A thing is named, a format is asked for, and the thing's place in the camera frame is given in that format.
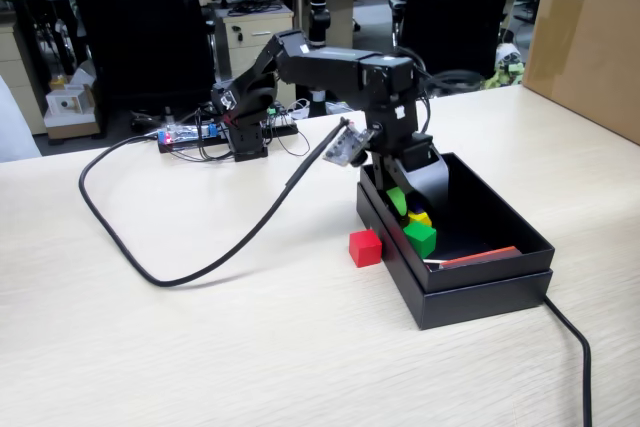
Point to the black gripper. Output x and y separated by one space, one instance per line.
405 152

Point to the blue wooden cube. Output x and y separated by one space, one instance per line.
417 209

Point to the yellow wooden cube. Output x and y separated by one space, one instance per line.
421 219

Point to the green wooden cube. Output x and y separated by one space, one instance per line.
420 242

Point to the red wooden cube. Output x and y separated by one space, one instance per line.
365 249

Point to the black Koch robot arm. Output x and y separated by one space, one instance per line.
325 69

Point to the black cardboard box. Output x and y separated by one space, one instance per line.
475 297

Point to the large brown cardboard box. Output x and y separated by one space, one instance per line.
590 57

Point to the small white box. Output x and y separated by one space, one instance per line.
65 107

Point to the red flat card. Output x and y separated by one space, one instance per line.
485 256

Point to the black power strip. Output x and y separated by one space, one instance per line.
282 129

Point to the green yellow toy pile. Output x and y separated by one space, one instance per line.
505 72

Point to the black mesh office chair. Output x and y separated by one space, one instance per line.
140 22
455 12

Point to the beige drawer cabinet with lock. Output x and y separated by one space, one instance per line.
250 47

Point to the controller board with red light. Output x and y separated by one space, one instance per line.
185 136

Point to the grey white chair back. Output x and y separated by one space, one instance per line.
15 132

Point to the clear-cased wrist camera board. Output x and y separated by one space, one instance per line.
345 147

